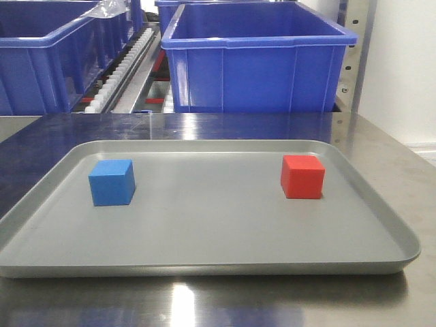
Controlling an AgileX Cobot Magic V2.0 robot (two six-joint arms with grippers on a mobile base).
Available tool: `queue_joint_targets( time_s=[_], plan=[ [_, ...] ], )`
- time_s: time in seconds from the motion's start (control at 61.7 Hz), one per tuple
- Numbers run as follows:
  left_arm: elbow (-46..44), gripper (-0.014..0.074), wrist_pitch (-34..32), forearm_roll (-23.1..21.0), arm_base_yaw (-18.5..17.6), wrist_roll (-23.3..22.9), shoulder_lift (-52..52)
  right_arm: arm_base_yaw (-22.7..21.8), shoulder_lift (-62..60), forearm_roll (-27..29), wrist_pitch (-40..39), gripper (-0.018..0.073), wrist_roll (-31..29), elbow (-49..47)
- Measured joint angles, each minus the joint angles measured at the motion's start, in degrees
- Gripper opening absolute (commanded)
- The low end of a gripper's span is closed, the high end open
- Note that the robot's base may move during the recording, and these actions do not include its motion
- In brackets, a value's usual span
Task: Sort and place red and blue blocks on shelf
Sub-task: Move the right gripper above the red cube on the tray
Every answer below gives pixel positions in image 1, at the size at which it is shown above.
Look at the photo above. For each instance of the red foam cube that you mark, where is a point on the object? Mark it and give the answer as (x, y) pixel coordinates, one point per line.
(302, 177)

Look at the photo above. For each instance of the blue foam cube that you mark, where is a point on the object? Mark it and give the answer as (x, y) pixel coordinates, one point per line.
(112, 182)

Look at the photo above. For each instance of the grey metal tray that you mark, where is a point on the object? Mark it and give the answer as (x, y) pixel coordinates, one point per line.
(203, 207)

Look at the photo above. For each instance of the right blue plastic bin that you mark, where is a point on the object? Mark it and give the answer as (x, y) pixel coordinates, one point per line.
(254, 57)

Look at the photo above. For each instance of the blue plastic bin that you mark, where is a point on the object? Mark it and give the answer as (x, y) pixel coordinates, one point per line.
(254, 57)
(52, 52)
(167, 13)

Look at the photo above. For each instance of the rear blue plastic bin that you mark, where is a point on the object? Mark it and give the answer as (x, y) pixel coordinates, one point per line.
(167, 13)

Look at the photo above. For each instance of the clear plastic bag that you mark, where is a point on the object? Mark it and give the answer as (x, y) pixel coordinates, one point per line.
(106, 9)

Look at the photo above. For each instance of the left blue plastic bin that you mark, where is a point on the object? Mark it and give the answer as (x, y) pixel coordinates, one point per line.
(52, 52)

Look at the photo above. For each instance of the white roller conveyor rail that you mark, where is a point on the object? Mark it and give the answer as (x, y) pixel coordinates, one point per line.
(114, 85)

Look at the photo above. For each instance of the perforated metal shelf post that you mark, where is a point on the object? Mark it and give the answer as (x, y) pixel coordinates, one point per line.
(359, 17)

